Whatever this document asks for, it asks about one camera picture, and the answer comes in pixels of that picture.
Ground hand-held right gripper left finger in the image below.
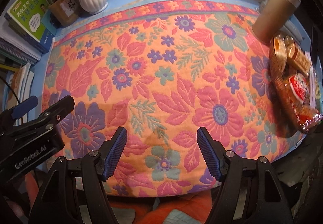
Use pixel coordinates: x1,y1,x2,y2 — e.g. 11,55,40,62
29,127,128,224

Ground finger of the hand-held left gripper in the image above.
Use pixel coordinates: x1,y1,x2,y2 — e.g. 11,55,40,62
0,96,39,129
5,95,75,140

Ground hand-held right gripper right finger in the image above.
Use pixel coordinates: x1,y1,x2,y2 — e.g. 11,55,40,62
196,127,294,224

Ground white paper sheets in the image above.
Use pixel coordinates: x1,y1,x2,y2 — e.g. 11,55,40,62
6,62,35,106

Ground orange patterned cloth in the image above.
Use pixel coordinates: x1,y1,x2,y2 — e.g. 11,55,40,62
107,187,215,224

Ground green book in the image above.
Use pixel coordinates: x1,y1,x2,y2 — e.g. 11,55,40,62
6,0,55,43

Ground floral cloth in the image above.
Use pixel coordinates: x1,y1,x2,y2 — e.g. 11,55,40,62
42,0,307,198

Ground wooden pen holder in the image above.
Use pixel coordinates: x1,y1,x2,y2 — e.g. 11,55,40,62
48,0,81,28

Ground beige thermos bottle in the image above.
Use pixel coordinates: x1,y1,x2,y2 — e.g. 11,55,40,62
252,0,301,44

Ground black cable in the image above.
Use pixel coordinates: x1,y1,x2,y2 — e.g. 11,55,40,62
0,76,21,108

